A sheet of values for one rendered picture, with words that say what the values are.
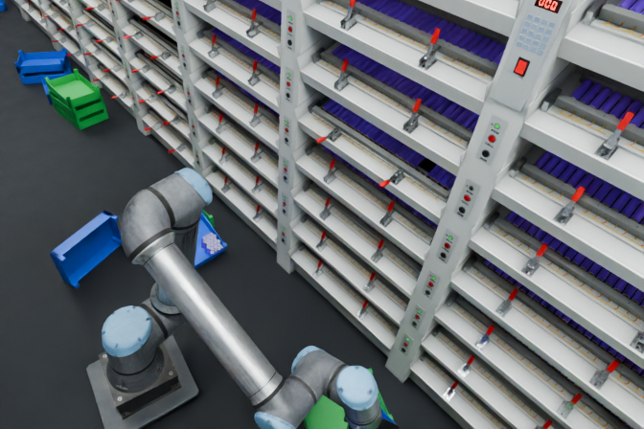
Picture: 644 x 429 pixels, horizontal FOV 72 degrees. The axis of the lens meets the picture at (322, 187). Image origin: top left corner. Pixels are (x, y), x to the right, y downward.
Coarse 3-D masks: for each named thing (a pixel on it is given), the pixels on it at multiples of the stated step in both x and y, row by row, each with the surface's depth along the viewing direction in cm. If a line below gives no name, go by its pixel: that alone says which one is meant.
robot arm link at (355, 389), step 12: (348, 372) 106; (360, 372) 105; (336, 384) 104; (348, 384) 103; (360, 384) 103; (372, 384) 103; (336, 396) 105; (348, 396) 101; (360, 396) 101; (372, 396) 102; (348, 408) 104; (360, 408) 102; (372, 408) 104; (360, 420) 106; (372, 420) 107
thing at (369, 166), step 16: (320, 96) 156; (304, 112) 154; (304, 128) 155; (320, 128) 150; (336, 144) 145; (352, 144) 144; (352, 160) 142; (368, 160) 140; (384, 176) 135; (400, 192) 132; (416, 192) 130; (416, 208) 131; (432, 208) 126
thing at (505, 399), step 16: (432, 336) 158; (448, 336) 155; (432, 352) 155; (448, 352) 154; (464, 352) 153; (448, 368) 152; (464, 368) 148; (480, 368) 150; (464, 384) 151; (480, 384) 147; (496, 384) 146; (512, 384) 144; (496, 400) 144; (512, 400) 143; (528, 400) 140; (512, 416) 141; (528, 416) 140; (544, 416) 137
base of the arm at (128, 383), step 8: (160, 352) 159; (152, 360) 152; (160, 360) 158; (112, 368) 148; (152, 368) 153; (160, 368) 157; (112, 376) 150; (120, 376) 149; (128, 376) 148; (136, 376) 149; (144, 376) 151; (152, 376) 154; (112, 384) 151; (120, 384) 151; (128, 384) 150; (136, 384) 151; (144, 384) 152; (128, 392) 152; (136, 392) 152
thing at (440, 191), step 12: (312, 108) 153; (324, 120) 150; (336, 120) 148; (348, 132) 144; (372, 144) 140; (372, 156) 139; (384, 156) 137; (408, 168) 133; (420, 180) 130; (444, 192) 126
